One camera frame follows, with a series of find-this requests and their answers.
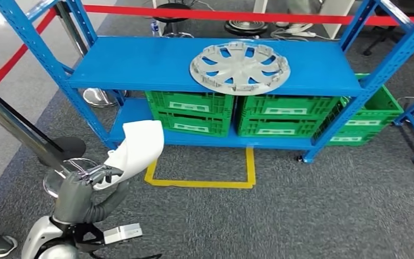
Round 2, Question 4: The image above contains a white power strip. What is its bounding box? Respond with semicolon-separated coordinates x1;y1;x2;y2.
284;30;318;38

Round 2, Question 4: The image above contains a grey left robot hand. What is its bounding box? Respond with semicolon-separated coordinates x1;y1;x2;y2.
51;164;131;224

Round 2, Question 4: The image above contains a chrome stool ring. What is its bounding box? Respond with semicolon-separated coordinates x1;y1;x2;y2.
395;96;414;126

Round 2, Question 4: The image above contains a black office chair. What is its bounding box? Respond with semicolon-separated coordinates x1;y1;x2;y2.
362;0;414;57

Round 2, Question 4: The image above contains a white power cable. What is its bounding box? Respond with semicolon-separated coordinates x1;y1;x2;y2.
270;22;341;41

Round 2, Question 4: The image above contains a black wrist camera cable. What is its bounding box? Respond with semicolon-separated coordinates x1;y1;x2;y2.
89;250;163;259

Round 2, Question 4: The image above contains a black round stool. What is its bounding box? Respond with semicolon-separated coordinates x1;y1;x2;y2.
153;3;194;39
224;19;269;38

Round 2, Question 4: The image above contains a red barrier belt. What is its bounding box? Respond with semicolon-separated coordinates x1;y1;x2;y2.
84;4;414;26
0;9;58;94

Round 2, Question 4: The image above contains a grey plastic wheel cover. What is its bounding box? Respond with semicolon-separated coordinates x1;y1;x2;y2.
189;40;292;97

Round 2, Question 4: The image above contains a white desk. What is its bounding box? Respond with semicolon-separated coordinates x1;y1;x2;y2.
151;0;269;15
319;0;356;40

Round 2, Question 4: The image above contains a green plastic crate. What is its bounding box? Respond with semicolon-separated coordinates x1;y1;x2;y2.
145;90;235;120
326;128;387;147
150;115;233;138
237;94;341;125
335;73;405;132
235;120;325;139

